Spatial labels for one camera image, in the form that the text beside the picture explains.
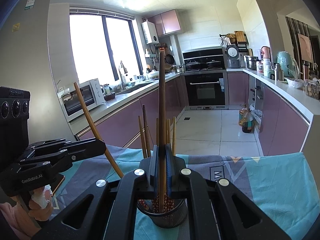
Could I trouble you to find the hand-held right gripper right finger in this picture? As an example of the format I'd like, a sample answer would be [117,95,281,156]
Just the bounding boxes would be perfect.
[166,144,292,240]

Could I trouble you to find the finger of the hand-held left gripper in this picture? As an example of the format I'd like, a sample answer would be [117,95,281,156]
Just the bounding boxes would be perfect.
[25,138,73,155]
[15,139,107,188]

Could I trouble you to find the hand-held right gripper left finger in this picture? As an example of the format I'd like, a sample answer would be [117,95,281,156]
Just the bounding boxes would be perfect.
[32,146,160,240]

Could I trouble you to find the red-patterned wooden chopstick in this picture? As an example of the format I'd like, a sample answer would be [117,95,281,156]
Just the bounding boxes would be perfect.
[158,51,166,214]
[73,81,125,178]

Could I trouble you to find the black mesh utensil holder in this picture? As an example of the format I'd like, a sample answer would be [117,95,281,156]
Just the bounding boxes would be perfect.
[136,197,188,228]

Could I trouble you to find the bunch of wooden chopsticks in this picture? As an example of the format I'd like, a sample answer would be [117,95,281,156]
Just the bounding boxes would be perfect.
[138,104,187,214]

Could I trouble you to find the person's left forearm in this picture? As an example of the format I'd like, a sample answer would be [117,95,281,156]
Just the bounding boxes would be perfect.
[0,200,33,240]

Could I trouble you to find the person's left hand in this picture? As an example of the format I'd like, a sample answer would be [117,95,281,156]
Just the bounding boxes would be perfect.
[12,184,54,238]

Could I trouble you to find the copper-edged smartphone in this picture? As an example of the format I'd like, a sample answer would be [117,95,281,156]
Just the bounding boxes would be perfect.
[49,174,66,210]

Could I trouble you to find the pink kitchen base cabinets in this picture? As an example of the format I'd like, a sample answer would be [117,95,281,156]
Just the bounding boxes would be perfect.
[226,69,314,157]
[75,72,187,150]

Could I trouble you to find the white microwave oven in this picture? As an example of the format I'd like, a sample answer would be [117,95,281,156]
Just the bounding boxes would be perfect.
[60,78,105,123]

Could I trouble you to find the grey refrigerator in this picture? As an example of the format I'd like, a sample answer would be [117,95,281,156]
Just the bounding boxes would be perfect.
[0,0,78,143]

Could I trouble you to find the metal sink faucet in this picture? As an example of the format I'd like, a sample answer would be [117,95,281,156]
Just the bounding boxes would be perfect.
[118,60,128,90]

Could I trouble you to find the black built-in oven stove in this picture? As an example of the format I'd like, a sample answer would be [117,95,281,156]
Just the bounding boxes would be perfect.
[182,47,229,110]

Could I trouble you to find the yellow cooking oil bottle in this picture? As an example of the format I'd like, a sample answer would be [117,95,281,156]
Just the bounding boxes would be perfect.
[238,104,248,127]

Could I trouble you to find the teal and grey tablecloth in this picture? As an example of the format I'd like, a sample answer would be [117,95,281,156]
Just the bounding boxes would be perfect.
[50,144,320,240]

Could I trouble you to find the dark cooking oil bottle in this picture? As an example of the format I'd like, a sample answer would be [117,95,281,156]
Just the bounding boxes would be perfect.
[242,108,253,133]

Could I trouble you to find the kitchen window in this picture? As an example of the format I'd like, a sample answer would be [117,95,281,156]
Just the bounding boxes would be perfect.
[69,7,144,85]

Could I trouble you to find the clear plastic bag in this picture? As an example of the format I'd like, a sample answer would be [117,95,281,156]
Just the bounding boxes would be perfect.
[250,105,263,133]

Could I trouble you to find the white water heater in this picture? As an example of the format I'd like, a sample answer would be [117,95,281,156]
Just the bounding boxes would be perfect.
[141,21,159,44]

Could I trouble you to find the grey rice cooker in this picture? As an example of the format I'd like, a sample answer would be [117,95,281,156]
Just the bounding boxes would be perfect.
[226,44,242,68]

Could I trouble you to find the stainless steel pot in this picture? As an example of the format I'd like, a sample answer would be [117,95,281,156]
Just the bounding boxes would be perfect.
[245,56,259,70]

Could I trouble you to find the stainless steel bottle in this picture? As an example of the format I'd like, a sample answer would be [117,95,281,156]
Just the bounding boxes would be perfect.
[274,64,284,81]

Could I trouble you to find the pink kettle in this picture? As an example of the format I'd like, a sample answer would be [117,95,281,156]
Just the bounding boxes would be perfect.
[260,46,272,60]

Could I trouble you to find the wooden cutting board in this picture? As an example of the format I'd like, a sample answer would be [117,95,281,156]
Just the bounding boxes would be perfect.
[234,31,247,43]

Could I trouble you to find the clear plastic container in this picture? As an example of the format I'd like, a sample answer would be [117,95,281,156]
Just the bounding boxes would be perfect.
[304,79,320,98]

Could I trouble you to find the dark slatted screen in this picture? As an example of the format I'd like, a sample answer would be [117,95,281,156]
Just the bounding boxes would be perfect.
[285,17,313,68]

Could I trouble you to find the black wall rack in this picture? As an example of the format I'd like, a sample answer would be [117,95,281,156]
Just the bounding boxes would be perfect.
[219,31,250,55]

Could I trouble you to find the pink wall cabinet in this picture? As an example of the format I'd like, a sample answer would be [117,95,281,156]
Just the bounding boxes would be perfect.
[147,9,182,37]

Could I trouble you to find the pink wall picture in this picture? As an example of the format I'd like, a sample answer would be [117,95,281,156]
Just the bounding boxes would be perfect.
[297,33,313,62]

